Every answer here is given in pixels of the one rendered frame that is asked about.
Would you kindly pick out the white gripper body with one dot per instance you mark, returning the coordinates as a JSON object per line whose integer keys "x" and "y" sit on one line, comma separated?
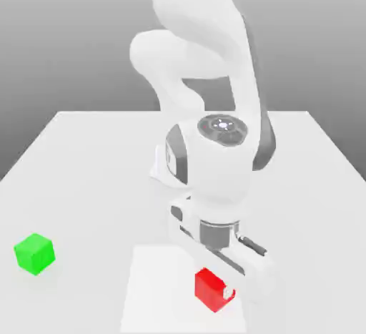
{"x": 253, "y": 278}

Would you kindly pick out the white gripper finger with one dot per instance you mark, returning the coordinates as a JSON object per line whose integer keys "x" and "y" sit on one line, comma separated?
{"x": 228, "y": 293}

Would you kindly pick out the small red cube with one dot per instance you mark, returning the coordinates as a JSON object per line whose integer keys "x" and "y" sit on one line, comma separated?
{"x": 210, "y": 289}

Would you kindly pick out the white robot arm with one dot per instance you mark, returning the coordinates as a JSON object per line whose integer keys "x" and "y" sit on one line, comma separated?
{"x": 217, "y": 168}

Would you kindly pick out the small green cube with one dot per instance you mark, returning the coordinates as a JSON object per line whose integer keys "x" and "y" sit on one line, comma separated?
{"x": 34, "y": 254}

